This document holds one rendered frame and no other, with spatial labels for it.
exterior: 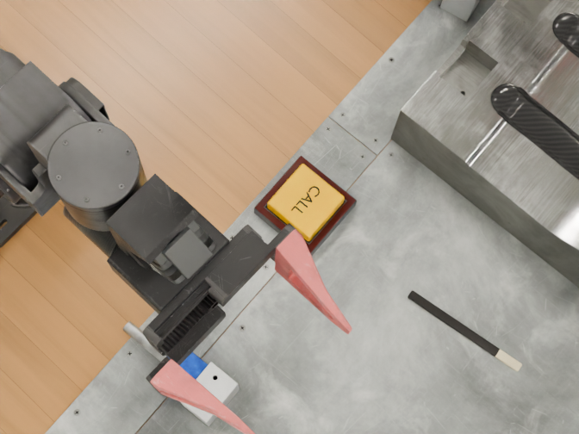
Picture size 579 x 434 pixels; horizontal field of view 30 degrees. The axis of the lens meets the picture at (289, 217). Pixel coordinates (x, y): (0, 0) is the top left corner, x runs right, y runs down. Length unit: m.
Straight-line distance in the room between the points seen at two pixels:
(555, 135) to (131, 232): 0.61
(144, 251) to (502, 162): 0.56
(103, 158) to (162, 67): 0.57
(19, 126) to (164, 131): 0.46
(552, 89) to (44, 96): 0.59
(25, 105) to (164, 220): 0.16
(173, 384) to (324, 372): 0.45
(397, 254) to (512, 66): 0.23
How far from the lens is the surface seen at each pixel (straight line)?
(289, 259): 0.73
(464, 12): 1.27
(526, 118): 1.16
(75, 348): 1.17
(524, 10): 1.23
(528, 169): 1.14
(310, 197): 1.15
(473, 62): 1.20
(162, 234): 0.66
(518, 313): 1.19
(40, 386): 1.17
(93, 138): 0.69
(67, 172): 0.68
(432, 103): 1.14
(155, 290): 0.72
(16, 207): 1.21
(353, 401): 1.15
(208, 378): 1.10
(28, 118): 0.77
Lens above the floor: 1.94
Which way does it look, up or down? 75 degrees down
